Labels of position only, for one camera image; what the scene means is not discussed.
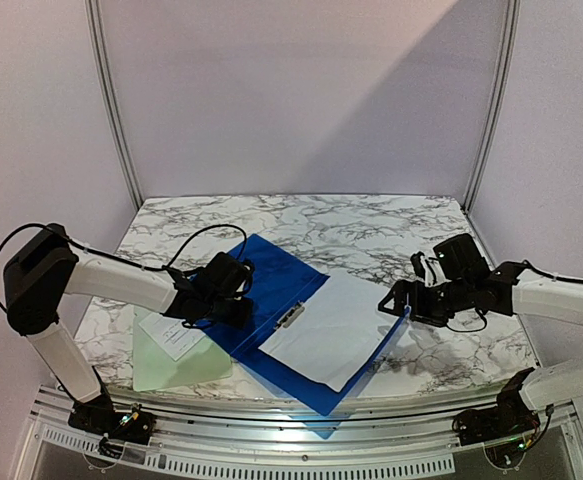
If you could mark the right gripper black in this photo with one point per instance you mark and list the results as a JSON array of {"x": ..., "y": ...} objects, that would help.
[{"x": 418, "y": 304}]

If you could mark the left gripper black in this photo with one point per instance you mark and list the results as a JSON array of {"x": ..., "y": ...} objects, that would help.
[{"x": 240, "y": 321}]

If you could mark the blue file folder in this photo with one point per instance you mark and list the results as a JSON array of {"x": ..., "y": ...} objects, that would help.
[{"x": 280, "y": 280}]

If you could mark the metal folder clip mechanism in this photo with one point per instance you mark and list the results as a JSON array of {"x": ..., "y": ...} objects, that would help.
[{"x": 290, "y": 316}]

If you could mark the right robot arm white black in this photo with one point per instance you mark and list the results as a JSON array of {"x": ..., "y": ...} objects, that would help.
[{"x": 466, "y": 282}]

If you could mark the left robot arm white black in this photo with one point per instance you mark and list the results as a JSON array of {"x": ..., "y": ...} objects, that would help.
[{"x": 52, "y": 265}]

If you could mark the printed white paper sheet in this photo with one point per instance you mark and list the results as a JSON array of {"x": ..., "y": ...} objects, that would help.
[{"x": 170, "y": 335}]

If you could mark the green translucent clipboard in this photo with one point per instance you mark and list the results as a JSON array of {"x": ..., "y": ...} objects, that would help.
[{"x": 165, "y": 355}]

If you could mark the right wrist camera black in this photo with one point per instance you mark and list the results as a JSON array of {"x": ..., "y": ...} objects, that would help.
[{"x": 426, "y": 268}]

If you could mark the aluminium front rail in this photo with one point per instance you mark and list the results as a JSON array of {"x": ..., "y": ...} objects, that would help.
[{"x": 281, "y": 439}]

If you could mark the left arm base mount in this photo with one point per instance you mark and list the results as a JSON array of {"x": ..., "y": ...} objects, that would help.
[{"x": 115, "y": 428}]

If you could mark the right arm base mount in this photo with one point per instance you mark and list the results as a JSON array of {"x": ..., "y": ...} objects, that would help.
[{"x": 508, "y": 430}]

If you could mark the right aluminium corner post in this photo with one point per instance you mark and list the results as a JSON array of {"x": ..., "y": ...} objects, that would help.
[{"x": 496, "y": 99}]

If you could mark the aluminium corner post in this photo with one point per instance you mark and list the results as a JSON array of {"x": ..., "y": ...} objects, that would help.
[
  {"x": 496, "y": 99},
  {"x": 111, "y": 105}
]

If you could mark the left aluminium corner post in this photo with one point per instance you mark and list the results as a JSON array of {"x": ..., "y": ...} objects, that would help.
[{"x": 111, "y": 105}]

